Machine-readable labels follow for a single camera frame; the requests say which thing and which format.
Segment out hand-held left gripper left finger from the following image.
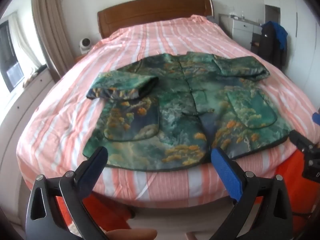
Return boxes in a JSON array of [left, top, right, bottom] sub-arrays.
[[25, 146, 110, 240]]

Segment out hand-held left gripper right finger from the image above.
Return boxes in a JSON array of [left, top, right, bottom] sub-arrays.
[[209, 147, 294, 240]]

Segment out green patterned padded jacket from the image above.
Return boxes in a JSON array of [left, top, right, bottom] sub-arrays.
[[82, 51, 294, 173]]

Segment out dark hanging jacket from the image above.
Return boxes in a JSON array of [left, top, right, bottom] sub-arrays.
[[256, 21, 288, 68]]

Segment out blue hanging garment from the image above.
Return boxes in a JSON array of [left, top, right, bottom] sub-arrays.
[[271, 21, 288, 50]]

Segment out white window cabinet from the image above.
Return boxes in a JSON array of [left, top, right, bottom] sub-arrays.
[[0, 65, 63, 205]]

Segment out patterned window seat cushion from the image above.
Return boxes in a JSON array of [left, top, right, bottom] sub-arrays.
[[22, 65, 48, 88]]

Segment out grey white nightstand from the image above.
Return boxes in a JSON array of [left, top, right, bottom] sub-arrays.
[[219, 12, 263, 53]]

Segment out white round fan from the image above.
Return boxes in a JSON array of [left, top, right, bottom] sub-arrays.
[[79, 37, 93, 55]]

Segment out bed with pink striped cover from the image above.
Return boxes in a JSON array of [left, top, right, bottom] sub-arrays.
[[16, 15, 320, 209]]

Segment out window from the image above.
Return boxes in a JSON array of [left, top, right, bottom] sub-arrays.
[[0, 20, 25, 93]]

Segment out white sheer curtain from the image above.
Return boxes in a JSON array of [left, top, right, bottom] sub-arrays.
[[9, 15, 47, 68]]

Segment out beige curtain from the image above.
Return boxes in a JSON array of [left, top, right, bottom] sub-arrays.
[[30, 0, 75, 78]]

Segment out wooden headboard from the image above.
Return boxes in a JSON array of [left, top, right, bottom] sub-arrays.
[[97, 0, 215, 40]]

